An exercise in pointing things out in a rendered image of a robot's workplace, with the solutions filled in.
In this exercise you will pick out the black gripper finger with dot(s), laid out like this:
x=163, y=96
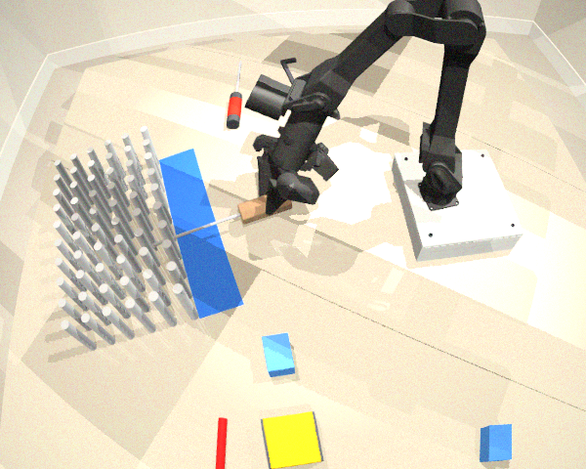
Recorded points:
x=274, y=199
x=266, y=172

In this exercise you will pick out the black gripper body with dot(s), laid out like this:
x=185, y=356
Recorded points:
x=289, y=153

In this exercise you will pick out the yellow cube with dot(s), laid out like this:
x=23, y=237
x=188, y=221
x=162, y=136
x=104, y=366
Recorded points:
x=291, y=440

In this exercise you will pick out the blue cube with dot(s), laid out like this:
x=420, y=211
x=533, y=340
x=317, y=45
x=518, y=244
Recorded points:
x=278, y=355
x=496, y=443

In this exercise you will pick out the blue flat strip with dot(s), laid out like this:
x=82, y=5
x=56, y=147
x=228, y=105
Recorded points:
x=210, y=276

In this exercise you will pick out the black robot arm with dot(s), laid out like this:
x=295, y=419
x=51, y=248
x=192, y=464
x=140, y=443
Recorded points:
x=314, y=96

